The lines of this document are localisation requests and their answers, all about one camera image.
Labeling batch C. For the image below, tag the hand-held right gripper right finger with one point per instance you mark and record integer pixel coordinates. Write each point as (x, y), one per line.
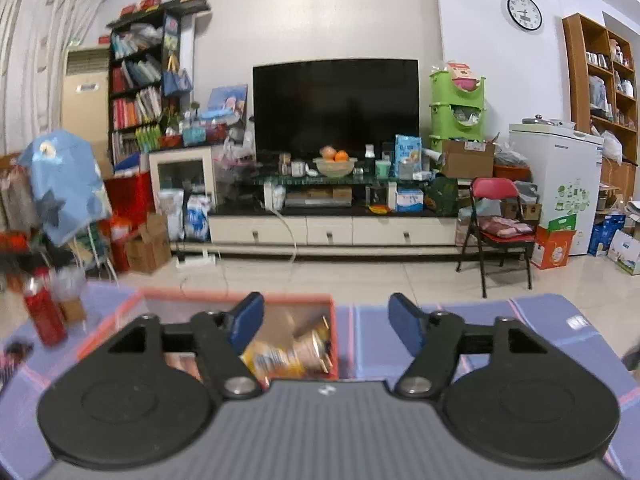
(407, 322)

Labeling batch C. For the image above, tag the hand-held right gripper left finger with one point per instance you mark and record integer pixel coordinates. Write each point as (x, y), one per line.
(247, 322)

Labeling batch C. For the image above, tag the orange cardboard box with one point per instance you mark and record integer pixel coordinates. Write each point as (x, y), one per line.
(290, 310)

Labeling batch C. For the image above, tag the gold foil snack packet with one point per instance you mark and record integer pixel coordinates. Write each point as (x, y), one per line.
(295, 355)

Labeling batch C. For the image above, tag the white power strip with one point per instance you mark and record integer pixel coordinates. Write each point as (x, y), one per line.
(196, 260)

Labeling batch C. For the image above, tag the white blue sack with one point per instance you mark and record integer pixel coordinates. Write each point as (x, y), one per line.
(198, 217)

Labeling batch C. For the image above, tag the blue checked tablecloth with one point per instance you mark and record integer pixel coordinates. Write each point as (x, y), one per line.
(525, 320)

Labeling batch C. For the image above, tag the white television stand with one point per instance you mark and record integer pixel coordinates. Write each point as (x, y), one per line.
(330, 230)

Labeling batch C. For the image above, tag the blue tissue box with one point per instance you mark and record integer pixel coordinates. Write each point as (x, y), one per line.
(410, 200)

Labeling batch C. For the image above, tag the open cardboard box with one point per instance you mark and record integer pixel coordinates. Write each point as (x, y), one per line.
(147, 247)

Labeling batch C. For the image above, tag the red folding chair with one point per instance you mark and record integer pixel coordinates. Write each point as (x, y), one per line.
(495, 210)

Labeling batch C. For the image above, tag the white glass-door cabinet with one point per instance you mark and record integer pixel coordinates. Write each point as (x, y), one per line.
(180, 177)

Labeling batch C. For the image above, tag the orange carton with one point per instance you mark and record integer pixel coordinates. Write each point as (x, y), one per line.
(552, 245)

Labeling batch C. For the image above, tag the blue white bag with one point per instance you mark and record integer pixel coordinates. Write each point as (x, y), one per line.
(407, 155)

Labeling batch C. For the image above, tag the small white tag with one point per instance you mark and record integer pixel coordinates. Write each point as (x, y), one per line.
(578, 321)

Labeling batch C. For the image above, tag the brown cardboard box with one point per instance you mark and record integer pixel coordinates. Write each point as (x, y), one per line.
(467, 160)

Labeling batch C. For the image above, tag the fruit bowl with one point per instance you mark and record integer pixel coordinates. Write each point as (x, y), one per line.
(335, 165)

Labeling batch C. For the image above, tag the clear plastic jar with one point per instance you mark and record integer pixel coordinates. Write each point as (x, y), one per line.
(72, 300)

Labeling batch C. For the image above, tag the white chest freezer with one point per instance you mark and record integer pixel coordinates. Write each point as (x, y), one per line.
(555, 185)

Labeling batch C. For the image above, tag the red drink can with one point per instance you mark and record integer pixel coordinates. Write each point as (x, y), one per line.
(44, 310)

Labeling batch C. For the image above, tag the blue white carton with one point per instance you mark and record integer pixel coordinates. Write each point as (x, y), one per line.
(606, 237)

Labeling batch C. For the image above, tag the green stacked bins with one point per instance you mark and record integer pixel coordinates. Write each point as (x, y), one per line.
(457, 110)

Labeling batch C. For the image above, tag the blue star-print cloth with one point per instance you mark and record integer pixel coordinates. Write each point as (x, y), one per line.
(65, 185)

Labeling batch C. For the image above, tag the white green carton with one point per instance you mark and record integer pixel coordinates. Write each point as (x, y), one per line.
(626, 255)

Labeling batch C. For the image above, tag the black television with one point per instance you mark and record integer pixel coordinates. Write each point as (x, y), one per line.
(335, 105)

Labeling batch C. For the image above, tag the small black device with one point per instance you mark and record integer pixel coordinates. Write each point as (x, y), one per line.
(12, 355)

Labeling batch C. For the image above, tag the black bookshelf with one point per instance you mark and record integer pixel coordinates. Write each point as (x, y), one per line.
(135, 110)

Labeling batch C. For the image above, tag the blue tote bag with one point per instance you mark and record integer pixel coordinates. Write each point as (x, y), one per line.
(177, 80)

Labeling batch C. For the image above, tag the standing air conditioner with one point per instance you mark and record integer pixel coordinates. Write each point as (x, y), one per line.
(85, 105)

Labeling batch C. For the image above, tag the wooden shelf unit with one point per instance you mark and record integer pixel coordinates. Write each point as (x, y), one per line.
(605, 100)

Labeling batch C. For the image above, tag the patterned curtain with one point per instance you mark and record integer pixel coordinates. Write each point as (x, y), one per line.
(35, 60)

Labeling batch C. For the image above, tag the round wall clock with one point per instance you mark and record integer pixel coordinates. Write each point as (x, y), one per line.
(524, 12)

